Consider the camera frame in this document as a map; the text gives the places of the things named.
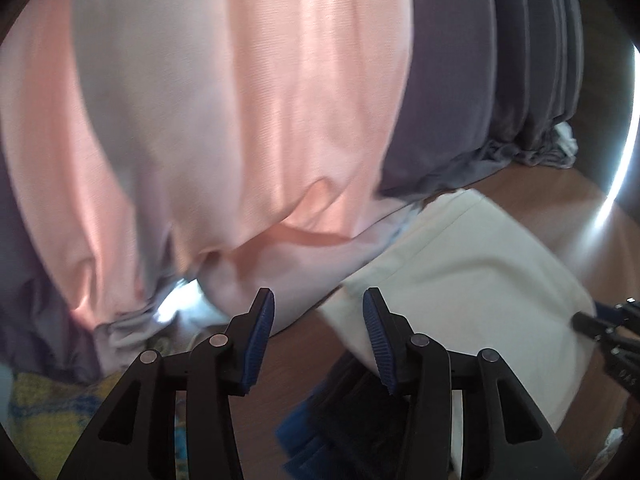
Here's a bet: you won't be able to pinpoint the yellow knitted cloth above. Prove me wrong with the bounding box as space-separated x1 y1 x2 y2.
5 375 193 480

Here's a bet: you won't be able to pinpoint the small white cloth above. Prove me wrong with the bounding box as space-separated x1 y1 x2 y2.
552 120 578 168

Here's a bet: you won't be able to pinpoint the white pants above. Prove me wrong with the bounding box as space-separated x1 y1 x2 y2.
320 187 601 480

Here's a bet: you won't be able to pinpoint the pale blue cloth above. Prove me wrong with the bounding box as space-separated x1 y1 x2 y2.
150 277 231 351

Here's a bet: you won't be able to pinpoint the dark cloth with blue edge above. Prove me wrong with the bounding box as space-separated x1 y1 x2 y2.
275 350 416 480

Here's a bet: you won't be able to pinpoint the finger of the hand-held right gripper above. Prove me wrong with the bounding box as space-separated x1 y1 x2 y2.
571 311 608 341
592 297 640 328

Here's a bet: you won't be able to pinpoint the pink and grey curtain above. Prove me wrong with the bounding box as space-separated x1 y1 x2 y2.
0 0 426 391

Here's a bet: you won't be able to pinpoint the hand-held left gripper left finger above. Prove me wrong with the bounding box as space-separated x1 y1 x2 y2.
57 287 276 480

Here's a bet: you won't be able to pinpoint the dark grey curtain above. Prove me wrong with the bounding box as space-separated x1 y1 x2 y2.
377 0 586 201

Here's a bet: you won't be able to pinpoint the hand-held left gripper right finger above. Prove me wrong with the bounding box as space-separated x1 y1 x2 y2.
362 287 583 480

